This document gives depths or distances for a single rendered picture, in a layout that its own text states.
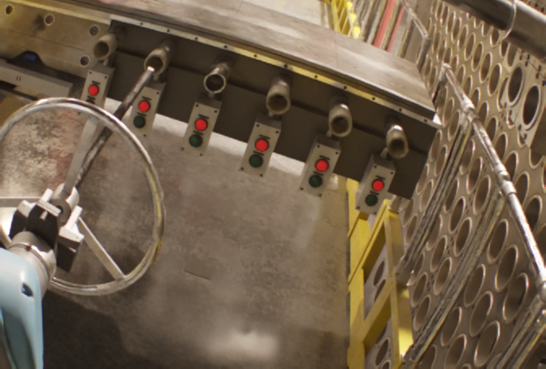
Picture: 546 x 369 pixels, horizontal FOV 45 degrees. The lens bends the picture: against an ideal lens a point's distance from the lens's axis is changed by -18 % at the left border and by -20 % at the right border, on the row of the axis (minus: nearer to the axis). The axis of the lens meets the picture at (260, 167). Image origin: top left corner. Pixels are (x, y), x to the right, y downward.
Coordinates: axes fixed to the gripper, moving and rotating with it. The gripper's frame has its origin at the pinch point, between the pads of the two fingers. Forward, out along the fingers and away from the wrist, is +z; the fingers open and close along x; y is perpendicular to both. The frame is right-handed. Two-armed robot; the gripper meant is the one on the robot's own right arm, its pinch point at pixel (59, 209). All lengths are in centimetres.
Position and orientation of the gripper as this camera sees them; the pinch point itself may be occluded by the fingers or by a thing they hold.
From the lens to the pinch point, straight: 130.2
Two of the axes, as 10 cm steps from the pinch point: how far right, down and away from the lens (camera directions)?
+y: -4.4, 8.1, 3.9
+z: 0.7, -3.9, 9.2
